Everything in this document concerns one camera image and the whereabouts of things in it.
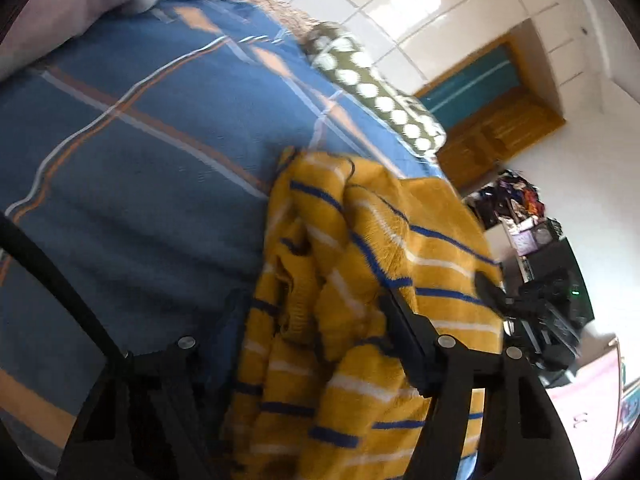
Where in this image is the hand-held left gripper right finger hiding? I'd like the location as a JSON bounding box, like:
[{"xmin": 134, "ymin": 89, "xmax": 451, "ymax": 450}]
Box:
[{"xmin": 379, "ymin": 293, "xmax": 582, "ymax": 480}]

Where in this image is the blue patterned bed sheet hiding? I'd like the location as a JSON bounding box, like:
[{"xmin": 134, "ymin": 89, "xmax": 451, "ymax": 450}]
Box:
[{"xmin": 0, "ymin": 0, "xmax": 451, "ymax": 476}]

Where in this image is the cluttered shelf of clothes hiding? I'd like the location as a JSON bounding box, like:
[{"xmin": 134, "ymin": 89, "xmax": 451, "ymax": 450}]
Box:
[{"xmin": 464, "ymin": 169, "xmax": 566, "ymax": 281}]

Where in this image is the black cable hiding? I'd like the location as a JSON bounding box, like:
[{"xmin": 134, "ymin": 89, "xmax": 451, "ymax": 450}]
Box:
[{"xmin": 0, "ymin": 214, "xmax": 132, "ymax": 366}]

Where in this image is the green dotted pillow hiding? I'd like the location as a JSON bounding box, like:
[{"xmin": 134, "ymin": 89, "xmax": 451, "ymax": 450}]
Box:
[{"xmin": 299, "ymin": 21, "xmax": 447, "ymax": 157}]

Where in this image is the yellow striped sweater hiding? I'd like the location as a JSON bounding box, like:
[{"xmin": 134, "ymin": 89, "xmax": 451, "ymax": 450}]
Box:
[{"xmin": 220, "ymin": 146, "xmax": 506, "ymax": 480}]

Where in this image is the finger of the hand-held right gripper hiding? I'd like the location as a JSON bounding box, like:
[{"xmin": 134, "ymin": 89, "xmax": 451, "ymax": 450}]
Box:
[{"xmin": 474, "ymin": 271, "xmax": 518, "ymax": 318}]

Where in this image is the white glossy wardrobe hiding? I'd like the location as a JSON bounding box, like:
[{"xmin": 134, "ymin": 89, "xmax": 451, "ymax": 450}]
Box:
[{"xmin": 280, "ymin": 0, "xmax": 618, "ymax": 98}]

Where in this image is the pink floor mat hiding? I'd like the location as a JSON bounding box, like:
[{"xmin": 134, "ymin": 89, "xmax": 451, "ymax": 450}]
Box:
[{"xmin": 544, "ymin": 337, "xmax": 628, "ymax": 463}]

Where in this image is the wooden door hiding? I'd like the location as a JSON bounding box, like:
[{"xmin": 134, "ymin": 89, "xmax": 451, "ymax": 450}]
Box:
[{"xmin": 437, "ymin": 92, "xmax": 567, "ymax": 192}]

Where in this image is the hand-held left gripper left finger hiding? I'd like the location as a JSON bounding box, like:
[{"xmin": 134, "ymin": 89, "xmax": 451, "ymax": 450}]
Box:
[{"xmin": 56, "ymin": 289, "xmax": 252, "ymax": 480}]

